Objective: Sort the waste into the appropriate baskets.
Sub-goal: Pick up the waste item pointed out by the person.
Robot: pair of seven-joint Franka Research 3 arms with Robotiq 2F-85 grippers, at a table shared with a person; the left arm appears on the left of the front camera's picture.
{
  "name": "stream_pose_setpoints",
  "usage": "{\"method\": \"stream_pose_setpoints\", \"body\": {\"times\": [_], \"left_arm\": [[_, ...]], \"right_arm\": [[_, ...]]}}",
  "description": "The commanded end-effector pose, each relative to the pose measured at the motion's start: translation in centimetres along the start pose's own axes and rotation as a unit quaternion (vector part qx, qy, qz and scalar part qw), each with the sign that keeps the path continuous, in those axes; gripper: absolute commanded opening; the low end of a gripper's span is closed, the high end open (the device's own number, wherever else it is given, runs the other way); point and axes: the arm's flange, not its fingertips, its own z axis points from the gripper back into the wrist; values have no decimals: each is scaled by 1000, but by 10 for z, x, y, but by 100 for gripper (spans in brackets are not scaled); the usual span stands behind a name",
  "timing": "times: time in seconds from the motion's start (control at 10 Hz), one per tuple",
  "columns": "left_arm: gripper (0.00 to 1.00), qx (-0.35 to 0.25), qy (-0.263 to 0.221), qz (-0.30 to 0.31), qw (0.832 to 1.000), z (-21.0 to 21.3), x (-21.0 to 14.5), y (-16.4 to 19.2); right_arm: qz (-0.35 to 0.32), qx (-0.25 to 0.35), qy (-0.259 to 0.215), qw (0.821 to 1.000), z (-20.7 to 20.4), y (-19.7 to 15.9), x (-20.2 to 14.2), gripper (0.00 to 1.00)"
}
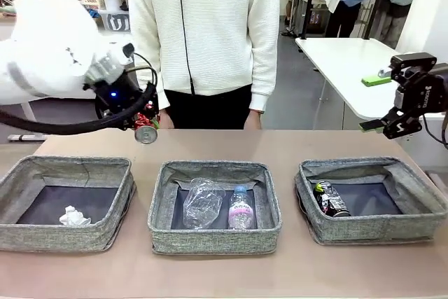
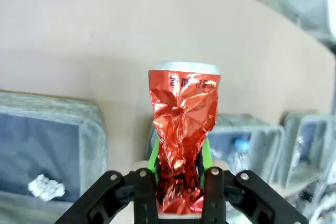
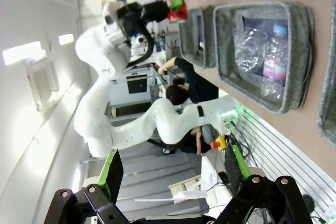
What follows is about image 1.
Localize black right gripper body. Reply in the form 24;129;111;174
394;65;448;116

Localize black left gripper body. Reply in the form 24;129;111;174
94;74;148;122

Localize crushed red drink can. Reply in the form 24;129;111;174
134;111;162;145

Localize crushed clear plastic cup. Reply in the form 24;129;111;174
181;177;227;230

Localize crushed black Pepsi can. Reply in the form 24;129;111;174
312;180;352;218

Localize white paper ball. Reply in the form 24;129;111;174
58;205;92;226

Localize clear bottle with blue cap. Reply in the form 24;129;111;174
227;185;256;230

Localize person's left forearm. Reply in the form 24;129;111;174
248;43;281;111

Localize person's right forearm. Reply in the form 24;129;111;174
138;32;173;111

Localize person's right hand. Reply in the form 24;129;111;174
159;109;175;130

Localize person's left hand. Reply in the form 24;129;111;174
244;109;263;130

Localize black trousers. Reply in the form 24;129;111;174
163;83;253;130

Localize clear plastic storage bin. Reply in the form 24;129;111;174
99;10;131;33

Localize white table leg foot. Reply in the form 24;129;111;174
6;133;48;143

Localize grey fabric basket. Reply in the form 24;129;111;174
0;154;137;253
146;159;283;256
293;155;448;246

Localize person in white sweater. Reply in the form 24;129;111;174
126;0;281;111

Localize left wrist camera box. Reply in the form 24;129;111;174
120;42;137;66

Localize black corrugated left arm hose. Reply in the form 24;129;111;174
0;81;158;136

